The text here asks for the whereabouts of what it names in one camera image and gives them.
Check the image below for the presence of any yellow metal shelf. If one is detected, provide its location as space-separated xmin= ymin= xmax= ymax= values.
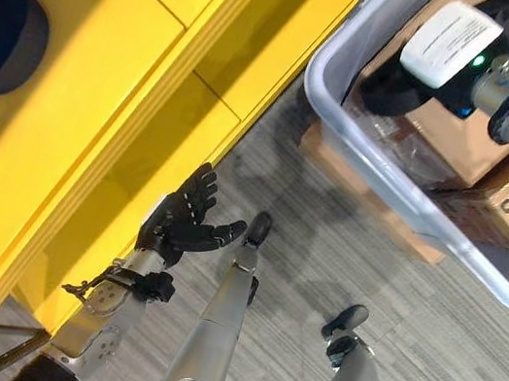
xmin=0 ymin=0 xmax=381 ymax=381

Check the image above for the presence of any plain brown cardboard box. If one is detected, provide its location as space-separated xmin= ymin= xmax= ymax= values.
xmin=341 ymin=0 xmax=509 ymax=192

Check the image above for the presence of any right robot hand white plate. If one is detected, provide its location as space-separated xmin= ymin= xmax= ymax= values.
xmin=394 ymin=0 xmax=509 ymax=103

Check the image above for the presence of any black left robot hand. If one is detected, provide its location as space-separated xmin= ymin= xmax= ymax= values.
xmin=133 ymin=154 xmax=258 ymax=281

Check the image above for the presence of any translucent plastic box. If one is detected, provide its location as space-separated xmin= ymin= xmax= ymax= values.
xmin=269 ymin=0 xmax=509 ymax=312

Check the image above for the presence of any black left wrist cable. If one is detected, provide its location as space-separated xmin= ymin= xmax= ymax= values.
xmin=59 ymin=259 xmax=142 ymax=313

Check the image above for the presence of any silver left robot leg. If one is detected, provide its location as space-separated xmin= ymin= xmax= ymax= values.
xmin=155 ymin=197 xmax=276 ymax=381

